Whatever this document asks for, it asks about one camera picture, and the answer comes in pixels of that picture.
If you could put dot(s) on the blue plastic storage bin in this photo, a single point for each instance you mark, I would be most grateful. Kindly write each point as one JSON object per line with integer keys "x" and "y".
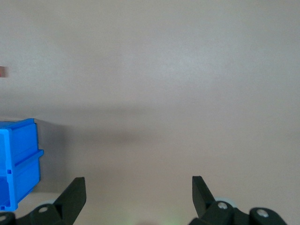
{"x": 21, "y": 159}

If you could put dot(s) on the red cube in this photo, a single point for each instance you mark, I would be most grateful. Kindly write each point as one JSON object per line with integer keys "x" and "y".
{"x": 2, "y": 71}

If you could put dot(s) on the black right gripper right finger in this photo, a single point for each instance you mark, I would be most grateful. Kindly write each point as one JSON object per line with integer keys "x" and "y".
{"x": 204, "y": 201}

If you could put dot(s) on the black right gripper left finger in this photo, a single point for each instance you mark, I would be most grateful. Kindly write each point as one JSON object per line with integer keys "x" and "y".
{"x": 70, "y": 201}

